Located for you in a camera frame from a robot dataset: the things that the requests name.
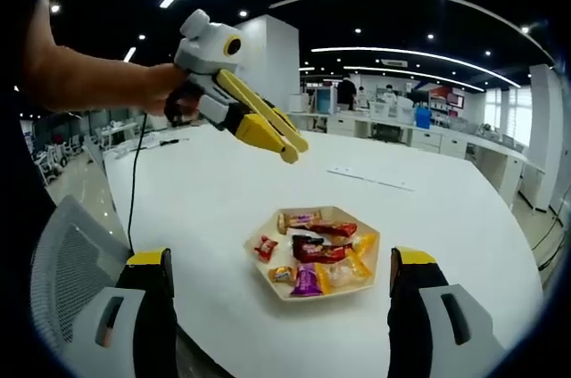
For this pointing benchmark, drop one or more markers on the tan purple-label snack packet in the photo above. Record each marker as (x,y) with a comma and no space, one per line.
(301,219)

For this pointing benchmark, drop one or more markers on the row of white chairs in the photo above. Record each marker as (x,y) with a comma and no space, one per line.
(53,157)

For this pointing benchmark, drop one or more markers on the black office chair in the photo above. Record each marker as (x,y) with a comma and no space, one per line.
(386,133)

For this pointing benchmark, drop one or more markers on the light blue screen display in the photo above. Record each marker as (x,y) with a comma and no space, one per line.
(325,99)

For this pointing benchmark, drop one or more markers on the red snack packet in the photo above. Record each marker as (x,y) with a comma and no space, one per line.
(334,228)

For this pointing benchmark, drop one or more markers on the blue bin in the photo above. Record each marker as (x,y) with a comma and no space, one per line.
(423,119)

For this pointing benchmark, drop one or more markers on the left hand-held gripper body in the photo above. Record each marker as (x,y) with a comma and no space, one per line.
(205,48)

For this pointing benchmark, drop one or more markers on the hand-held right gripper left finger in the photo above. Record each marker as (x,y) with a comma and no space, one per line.
(120,333)

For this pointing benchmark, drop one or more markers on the black marker pen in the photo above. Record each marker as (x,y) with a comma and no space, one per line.
(169,142)

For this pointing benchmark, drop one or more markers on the long white office counter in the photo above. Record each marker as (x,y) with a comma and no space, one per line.
(490,159)

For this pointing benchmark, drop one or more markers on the purple snack packet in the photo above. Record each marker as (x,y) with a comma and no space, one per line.
(307,282)

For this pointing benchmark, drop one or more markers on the yellow clear snack packet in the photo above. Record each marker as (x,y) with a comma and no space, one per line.
(343,277)

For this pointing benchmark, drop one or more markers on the cream hexagonal container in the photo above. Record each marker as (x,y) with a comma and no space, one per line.
(285,257)

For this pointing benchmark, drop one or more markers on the white square column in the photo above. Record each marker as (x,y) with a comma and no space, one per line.
(540,128)
(276,61)

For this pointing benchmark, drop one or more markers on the maroon snack packet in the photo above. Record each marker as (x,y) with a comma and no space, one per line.
(319,251)

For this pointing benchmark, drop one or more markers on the red wall display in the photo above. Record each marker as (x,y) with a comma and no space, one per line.
(450,97)

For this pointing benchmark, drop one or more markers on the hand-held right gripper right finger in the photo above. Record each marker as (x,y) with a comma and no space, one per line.
(419,333)

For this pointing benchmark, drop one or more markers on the grey mesh office chair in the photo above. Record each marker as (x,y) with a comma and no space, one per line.
(67,262)

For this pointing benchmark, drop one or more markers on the person's dark clothing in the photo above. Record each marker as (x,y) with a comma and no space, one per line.
(24,164)

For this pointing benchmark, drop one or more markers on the small gold candy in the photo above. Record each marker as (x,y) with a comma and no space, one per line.
(282,274)

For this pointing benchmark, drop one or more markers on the person's left hand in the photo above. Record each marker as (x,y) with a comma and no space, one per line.
(156,92)

